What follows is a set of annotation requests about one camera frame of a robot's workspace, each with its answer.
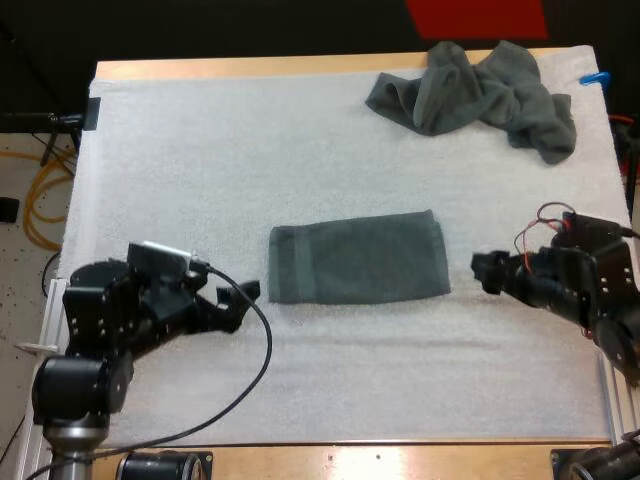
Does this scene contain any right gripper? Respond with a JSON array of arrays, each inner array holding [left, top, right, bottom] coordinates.
[[470, 243, 599, 327]]

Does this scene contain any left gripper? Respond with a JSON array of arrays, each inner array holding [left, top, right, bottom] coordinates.
[[130, 268, 262, 342]]

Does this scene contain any folded grey-green towel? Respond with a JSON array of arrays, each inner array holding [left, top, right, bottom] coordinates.
[[267, 209, 452, 305]]

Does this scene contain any pile of grey-green towels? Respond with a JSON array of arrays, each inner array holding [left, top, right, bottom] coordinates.
[[364, 39, 577, 166]]

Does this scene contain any dark clamp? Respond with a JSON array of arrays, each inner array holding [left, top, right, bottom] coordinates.
[[83, 95, 103, 132]]

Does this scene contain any black cable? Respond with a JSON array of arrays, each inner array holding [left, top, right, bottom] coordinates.
[[24, 257, 274, 480]]

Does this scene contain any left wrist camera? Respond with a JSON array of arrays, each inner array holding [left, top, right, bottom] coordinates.
[[126, 240, 195, 275]]

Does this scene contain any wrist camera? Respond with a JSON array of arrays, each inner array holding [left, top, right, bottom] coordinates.
[[126, 240, 195, 275], [560, 211, 626, 249]]

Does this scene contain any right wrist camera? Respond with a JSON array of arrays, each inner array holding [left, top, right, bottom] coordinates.
[[560, 211, 626, 249]]

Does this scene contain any ribbed aluminium rail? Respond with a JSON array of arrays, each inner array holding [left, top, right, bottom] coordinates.
[[595, 352, 629, 443], [14, 277, 69, 480]]

